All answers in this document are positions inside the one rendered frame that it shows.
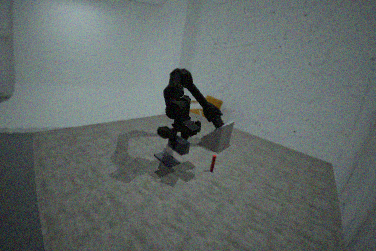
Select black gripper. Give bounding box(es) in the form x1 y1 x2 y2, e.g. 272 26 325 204
157 114 189 149

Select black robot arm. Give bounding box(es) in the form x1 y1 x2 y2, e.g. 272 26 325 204
163 68 226 137

